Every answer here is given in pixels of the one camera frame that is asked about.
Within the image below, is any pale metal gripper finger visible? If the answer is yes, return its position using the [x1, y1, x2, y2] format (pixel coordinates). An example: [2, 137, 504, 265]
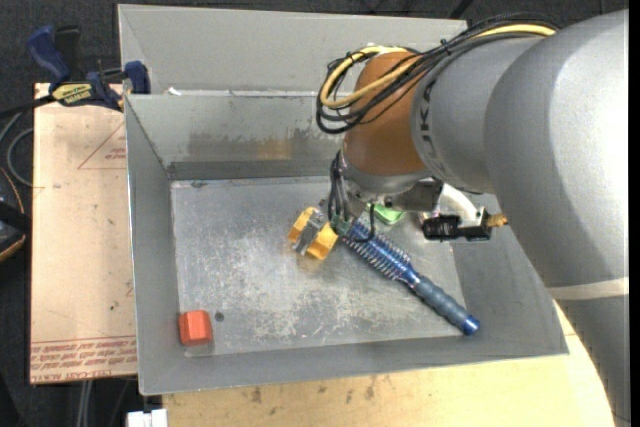
[293, 230, 317, 257]
[305, 208, 329, 236]

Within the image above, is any yellow block toy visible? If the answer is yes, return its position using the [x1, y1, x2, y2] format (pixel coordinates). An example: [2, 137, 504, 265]
[287, 207, 340, 262]

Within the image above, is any light green plastic thing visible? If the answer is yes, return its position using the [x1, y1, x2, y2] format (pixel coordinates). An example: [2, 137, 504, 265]
[370, 203, 407, 225]

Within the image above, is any grey metal bin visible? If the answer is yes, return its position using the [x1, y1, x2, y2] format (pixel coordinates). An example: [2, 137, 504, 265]
[117, 3, 570, 397]

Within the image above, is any blue round hair brush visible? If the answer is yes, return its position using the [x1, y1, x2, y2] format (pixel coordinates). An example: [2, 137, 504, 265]
[341, 220, 482, 337]

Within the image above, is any orange-red block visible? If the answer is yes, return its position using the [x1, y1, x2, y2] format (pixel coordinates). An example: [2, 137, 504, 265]
[177, 309, 214, 347]

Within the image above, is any brown cardboard board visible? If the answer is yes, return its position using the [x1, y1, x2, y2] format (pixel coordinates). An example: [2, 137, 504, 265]
[29, 82, 139, 386]

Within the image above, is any black cylinder on white bracket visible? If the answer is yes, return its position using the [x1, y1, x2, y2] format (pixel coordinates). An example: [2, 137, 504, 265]
[421, 183, 509, 244]

